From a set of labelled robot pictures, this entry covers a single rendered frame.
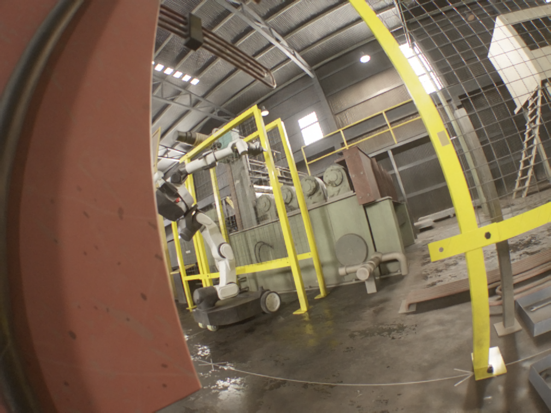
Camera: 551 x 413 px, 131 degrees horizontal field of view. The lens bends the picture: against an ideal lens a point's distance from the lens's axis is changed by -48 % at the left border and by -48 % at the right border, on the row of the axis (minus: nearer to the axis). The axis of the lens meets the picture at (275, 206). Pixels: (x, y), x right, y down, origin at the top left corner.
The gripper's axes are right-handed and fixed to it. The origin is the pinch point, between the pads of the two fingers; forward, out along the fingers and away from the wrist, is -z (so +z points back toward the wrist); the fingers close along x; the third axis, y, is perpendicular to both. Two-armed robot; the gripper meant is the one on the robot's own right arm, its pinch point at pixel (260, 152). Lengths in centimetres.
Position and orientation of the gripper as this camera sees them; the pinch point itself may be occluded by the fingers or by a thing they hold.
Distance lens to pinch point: 201.3
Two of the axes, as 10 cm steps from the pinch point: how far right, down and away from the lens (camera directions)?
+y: 2.3, 9.6, -1.7
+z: -5.7, -0.1, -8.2
